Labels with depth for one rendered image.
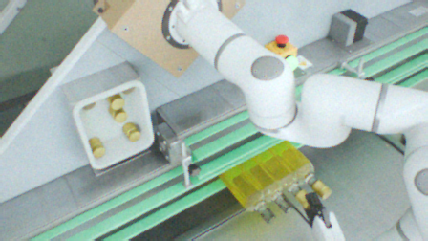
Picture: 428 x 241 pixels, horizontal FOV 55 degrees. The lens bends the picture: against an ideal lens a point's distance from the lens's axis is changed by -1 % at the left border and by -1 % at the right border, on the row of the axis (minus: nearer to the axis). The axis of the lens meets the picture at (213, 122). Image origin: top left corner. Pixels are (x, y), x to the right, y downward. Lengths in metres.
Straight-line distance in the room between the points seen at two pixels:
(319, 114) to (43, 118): 0.64
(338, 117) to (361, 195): 0.70
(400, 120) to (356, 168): 0.75
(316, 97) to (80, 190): 0.67
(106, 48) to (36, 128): 0.26
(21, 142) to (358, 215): 0.97
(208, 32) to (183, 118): 0.35
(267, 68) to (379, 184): 0.81
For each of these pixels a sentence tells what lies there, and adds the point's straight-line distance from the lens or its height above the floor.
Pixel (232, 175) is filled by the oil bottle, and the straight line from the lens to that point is 1.14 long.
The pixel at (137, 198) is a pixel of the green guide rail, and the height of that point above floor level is 0.92.
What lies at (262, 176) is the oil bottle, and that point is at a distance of 1.14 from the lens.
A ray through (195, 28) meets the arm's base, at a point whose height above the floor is 0.92.
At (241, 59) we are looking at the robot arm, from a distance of 0.76.
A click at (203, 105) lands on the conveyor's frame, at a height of 0.82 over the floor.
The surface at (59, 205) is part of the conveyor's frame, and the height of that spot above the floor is 0.84.
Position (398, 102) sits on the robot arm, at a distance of 0.72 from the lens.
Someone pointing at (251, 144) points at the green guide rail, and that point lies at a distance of 1.17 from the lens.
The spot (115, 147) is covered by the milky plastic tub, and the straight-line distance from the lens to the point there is 1.11.
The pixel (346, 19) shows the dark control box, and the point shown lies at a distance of 1.41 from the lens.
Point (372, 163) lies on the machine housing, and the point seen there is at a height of 1.08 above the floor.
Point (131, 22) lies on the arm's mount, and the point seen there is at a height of 0.85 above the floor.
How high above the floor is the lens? 1.57
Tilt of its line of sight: 38 degrees down
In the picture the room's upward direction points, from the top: 137 degrees clockwise
